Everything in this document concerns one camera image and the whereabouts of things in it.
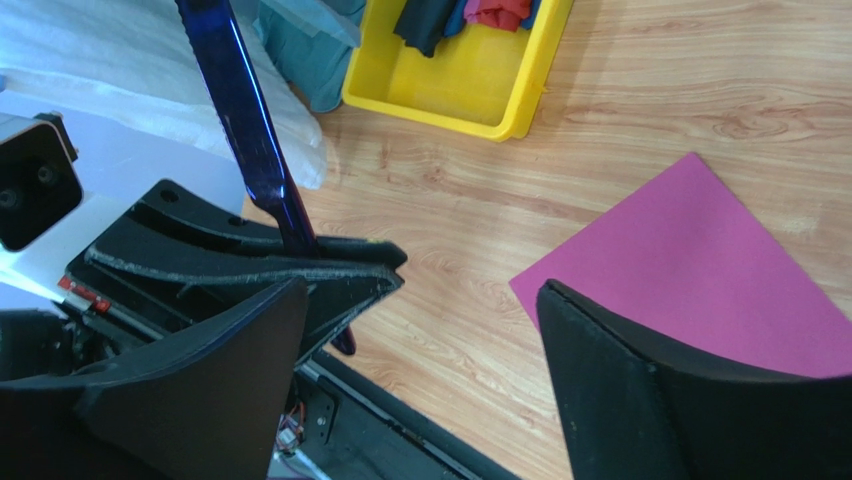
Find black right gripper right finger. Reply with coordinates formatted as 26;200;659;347
536;279;851;479

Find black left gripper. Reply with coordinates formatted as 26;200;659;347
1;247;200;381

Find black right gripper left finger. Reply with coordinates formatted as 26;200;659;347
1;280;307;479

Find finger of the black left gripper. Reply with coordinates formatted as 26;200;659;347
86;247;404;363
86;180;407;270

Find pink paper napkin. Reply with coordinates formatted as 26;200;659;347
510;153;851;378

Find black rolled napkin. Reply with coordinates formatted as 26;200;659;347
393;0;457;58

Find red rolled napkin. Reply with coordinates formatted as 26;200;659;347
463;0;533;32

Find white towel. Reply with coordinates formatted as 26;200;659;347
0;0;329;191

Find teal shirt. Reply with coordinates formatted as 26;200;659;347
254;0;366;113

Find yellow plastic bin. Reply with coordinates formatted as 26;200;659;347
342;1;573;142

